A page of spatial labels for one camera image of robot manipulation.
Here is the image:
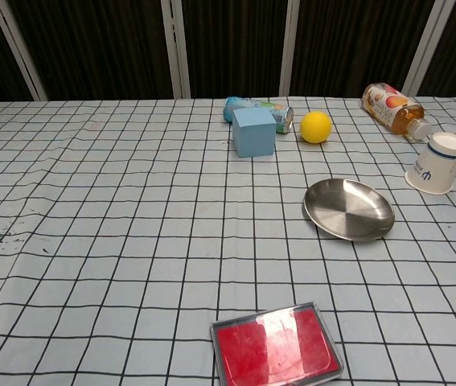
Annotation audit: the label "red ink pad clear case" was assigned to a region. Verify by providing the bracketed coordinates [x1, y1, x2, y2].
[209, 301, 345, 386]

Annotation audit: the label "blue drink can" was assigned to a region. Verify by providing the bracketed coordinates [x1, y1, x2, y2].
[223, 96, 295, 135]

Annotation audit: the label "white black checkered tablecloth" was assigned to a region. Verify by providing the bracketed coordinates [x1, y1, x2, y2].
[0, 95, 456, 386]

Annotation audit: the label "dark pleated curtain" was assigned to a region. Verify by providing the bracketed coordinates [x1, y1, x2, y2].
[0, 0, 456, 104]

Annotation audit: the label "silver metal plate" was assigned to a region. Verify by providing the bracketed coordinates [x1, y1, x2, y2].
[302, 178, 396, 243]

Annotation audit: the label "yellow ball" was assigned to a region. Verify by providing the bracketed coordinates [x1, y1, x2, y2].
[299, 111, 333, 145]

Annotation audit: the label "light blue cube block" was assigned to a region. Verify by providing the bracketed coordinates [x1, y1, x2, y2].
[232, 107, 277, 158]

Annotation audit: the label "juice bottle with fruit label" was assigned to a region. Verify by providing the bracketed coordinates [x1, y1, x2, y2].
[362, 82, 433, 143]

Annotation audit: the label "white screen frame post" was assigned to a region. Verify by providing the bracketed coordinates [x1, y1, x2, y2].
[401, 0, 453, 97]
[278, 0, 302, 97]
[160, 0, 192, 100]
[0, 0, 48, 102]

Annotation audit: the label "white paper cup blue print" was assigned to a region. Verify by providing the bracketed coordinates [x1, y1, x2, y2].
[404, 131, 456, 196]

